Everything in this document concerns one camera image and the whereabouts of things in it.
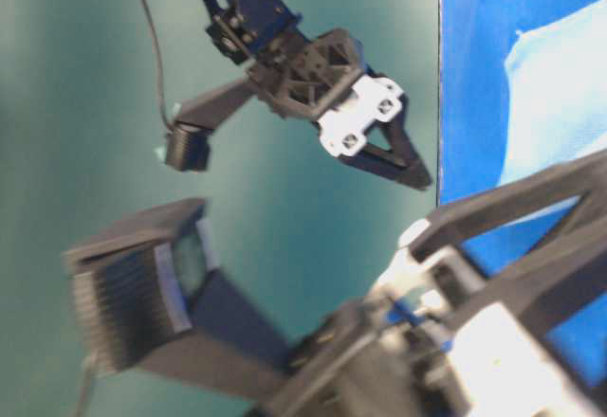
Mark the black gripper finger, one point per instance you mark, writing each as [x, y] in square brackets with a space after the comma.
[469, 217]

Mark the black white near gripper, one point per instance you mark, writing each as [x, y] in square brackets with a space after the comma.
[439, 338]

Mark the black white far gripper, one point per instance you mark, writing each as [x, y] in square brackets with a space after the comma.
[327, 81]

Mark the blue table cloth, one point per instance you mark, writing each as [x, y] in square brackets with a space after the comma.
[476, 38]

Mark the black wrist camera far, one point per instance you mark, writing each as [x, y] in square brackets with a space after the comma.
[195, 120]

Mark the light blue towel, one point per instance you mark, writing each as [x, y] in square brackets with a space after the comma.
[556, 77]

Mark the thin black near cable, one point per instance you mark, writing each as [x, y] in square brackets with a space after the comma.
[87, 386]

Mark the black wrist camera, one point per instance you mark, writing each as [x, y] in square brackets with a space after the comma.
[195, 120]
[150, 294]

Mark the black far robot arm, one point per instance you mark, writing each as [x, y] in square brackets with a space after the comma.
[242, 5]

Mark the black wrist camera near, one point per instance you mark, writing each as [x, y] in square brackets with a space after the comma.
[150, 294]

